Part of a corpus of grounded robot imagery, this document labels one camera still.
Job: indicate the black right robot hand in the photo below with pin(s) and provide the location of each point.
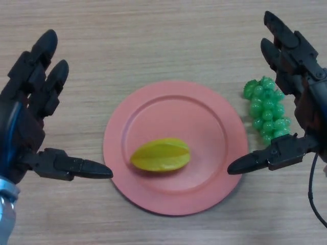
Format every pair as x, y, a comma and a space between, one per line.
314, 109

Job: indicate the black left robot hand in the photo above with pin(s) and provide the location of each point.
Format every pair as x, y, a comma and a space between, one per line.
20, 114

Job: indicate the yellow starfruit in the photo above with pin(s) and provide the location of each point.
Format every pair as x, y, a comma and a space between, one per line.
161, 155

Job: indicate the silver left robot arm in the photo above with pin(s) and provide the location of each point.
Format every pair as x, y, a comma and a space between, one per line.
6, 211

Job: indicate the pink round plate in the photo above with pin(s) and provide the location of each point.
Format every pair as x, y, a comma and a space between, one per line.
204, 173

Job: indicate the green grape bunch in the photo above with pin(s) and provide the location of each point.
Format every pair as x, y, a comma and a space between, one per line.
267, 114

